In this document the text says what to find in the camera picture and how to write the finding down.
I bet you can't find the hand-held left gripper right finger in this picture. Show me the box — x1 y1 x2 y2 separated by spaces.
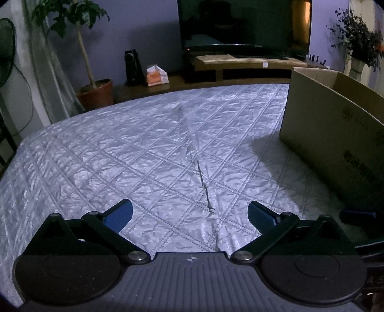
230 200 356 266

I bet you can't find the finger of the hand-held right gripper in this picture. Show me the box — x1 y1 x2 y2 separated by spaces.
340 209 377 226

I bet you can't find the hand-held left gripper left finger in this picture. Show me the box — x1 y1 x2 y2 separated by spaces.
22 198 152 266

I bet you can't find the brown cardboard box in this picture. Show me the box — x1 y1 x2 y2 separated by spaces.
279 67 384 211

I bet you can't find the silver quilted blanket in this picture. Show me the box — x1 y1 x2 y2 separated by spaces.
0 83 362 307

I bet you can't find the terracotta plant pot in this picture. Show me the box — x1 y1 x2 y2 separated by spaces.
76 78 115 112

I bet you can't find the orange white tissue box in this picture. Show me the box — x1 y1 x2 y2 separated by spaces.
146 64 169 87

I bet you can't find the dark low wooden bench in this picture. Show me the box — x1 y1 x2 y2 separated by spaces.
115 75 292 103

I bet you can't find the white flower vase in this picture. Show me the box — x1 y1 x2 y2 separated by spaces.
343 57 366 80

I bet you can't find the black speaker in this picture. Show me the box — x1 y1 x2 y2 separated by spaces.
124 49 145 86

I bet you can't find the wooden television stand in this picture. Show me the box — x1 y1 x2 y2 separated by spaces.
183 54 331 83

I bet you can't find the sheer grey curtain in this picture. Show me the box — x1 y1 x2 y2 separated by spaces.
18 0 85 121

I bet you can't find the row of small dark bottles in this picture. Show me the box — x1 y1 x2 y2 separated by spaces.
306 53 327 65

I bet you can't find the green leafy houseplant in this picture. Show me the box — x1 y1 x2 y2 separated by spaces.
31 0 110 88

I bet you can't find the black flat television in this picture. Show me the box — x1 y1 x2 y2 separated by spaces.
177 0 312 59

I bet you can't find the black standing fan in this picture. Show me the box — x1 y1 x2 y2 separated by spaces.
0 18 16 88

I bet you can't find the black metal frame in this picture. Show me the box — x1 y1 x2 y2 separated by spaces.
0 115 18 169

